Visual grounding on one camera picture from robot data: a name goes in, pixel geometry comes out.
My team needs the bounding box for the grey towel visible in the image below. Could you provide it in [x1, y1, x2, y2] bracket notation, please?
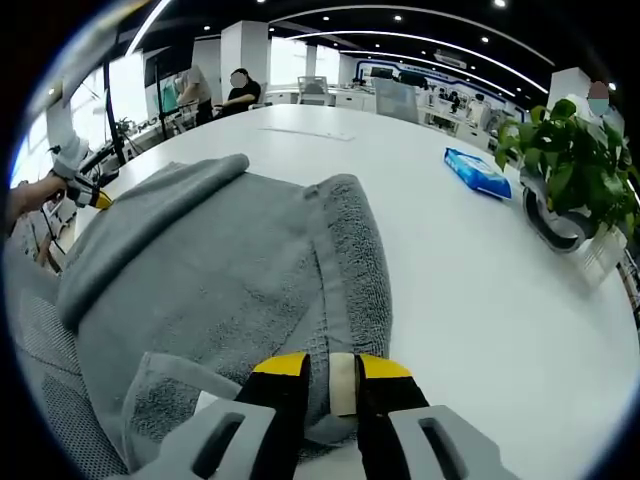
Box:
[55, 153, 396, 474]

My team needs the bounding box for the person's left hand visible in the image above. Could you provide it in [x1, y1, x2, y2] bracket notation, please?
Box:
[42, 173, 71, 205]

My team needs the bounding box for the black stand pole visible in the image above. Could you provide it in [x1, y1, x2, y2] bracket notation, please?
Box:
[102, 62, 127, 166]

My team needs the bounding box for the black monitor screen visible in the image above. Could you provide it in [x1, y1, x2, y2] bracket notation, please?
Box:
[143, 39, 195, 86]

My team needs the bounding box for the grey mesh chair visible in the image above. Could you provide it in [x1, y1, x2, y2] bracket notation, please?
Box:
[4, 239, 131, 476]

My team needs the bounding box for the white office chair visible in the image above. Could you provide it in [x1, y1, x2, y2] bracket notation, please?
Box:
[297, 75, 335, 107]

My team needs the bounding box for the grey black round pot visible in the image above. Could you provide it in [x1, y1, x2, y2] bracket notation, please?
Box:
[518, 167, 601, 254]

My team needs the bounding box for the clear glass vase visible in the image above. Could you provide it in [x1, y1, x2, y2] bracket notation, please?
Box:
[579, 222, 630, 287]

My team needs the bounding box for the blue wet wipes packet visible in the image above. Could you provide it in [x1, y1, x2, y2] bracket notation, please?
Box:
[443, 146, 514, 201]

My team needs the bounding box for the grey office chair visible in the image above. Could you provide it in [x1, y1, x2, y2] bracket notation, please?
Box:
[372, 77, 420, 124]

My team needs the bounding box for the green leafy plant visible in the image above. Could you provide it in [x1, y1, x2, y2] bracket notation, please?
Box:
[494, 98, 640, 236]

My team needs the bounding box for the white table cable flap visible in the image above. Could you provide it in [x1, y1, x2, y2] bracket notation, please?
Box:
[259, 126, 356, 141]

